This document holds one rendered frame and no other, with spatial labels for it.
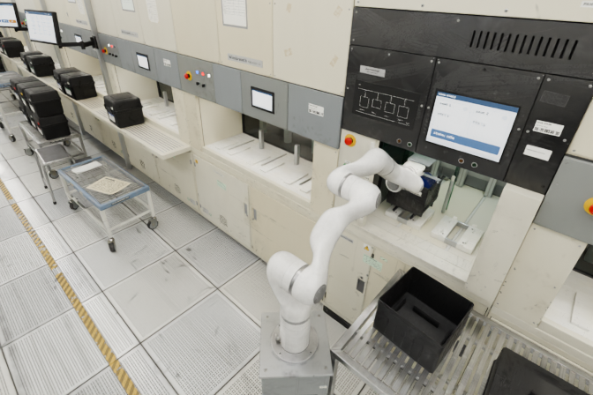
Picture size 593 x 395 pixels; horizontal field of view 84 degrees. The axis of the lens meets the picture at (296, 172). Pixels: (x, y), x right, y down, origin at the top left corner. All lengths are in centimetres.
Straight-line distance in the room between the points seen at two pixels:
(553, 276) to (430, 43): 100
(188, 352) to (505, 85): 221
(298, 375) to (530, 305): 98
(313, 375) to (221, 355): 106
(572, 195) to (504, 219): 22
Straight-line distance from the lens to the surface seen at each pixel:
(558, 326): 178
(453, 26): 140
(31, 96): 442
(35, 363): 278
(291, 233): 231
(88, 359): 264
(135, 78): 410
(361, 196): 120
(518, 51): 135
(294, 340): 140
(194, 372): 237
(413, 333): 145
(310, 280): 114
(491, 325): 179
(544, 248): 156
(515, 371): 156
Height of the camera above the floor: 202
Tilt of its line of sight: 30 degrees down
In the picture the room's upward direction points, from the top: 2 degrees clockwise
